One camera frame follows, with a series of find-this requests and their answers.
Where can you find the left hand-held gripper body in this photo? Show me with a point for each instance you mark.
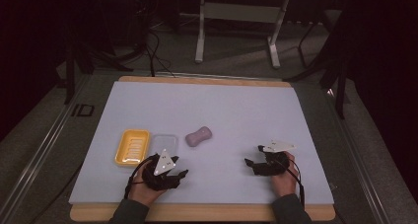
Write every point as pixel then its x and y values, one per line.
pixel 164 163

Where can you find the yellow soap dish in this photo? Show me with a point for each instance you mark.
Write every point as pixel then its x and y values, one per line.
pixel 132 147

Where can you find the white metal table frame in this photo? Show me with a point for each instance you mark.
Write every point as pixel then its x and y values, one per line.
pixel 241 12

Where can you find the clear plastic container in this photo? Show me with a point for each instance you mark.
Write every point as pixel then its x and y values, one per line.
pixel 164 141

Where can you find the black metal stand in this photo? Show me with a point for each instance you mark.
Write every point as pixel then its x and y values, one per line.
pixel 340 86
pixel 69 76

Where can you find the metal floor rail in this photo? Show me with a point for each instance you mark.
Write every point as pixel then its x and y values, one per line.
pixel 42 141
pixel 358 158

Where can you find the person's left hand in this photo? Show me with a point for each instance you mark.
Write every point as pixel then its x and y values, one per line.
pixel 143 192

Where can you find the person's right hand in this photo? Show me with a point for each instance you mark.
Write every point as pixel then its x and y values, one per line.
pixel 284 183

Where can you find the pale lilac table mat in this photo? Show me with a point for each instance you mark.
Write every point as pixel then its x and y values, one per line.
pixel 230 112

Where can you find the purple soap bar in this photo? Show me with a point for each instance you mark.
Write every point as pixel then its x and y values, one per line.
pixel 198 137

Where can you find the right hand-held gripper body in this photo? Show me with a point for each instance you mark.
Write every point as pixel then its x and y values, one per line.
pixel 274 163

